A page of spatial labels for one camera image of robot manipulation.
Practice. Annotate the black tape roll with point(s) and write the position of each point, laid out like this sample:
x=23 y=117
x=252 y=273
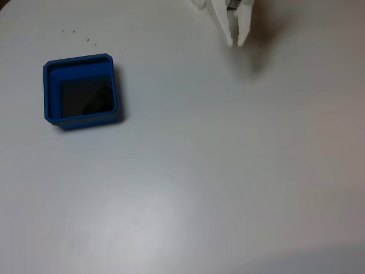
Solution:
x=99 y=100

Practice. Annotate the blue plastic box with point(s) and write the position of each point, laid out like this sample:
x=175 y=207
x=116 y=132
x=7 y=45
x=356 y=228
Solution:
x=52 y=94

